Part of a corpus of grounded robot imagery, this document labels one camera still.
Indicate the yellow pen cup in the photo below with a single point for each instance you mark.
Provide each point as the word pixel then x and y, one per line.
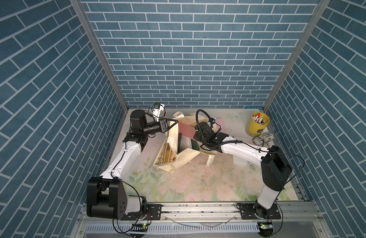
pixel 257 124

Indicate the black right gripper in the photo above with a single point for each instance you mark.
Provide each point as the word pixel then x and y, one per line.
pixel 196 137

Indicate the dark green case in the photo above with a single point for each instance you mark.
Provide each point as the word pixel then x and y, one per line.
pixel 195 145

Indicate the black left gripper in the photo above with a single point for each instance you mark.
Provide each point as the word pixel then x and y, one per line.
pixel 161 124

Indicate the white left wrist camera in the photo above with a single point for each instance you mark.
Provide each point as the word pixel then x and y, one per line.
pixel 158 111

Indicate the pink pencil case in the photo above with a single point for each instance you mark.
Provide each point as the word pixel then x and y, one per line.
pixel 220 122

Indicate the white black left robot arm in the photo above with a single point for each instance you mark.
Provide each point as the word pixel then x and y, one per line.
pixel 106 195

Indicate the floral cream canvas bag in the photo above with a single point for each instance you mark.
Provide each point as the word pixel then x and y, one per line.
pixel 176 150

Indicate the rounded pink pouch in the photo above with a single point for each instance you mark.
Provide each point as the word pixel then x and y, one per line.
pixel 186 130

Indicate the white pencil case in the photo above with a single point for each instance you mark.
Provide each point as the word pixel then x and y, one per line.
pixel 238 161

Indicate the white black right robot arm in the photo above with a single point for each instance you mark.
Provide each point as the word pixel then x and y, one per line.
pixel 275 167

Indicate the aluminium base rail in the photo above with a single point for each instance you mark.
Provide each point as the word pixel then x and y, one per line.
pixel 291 219

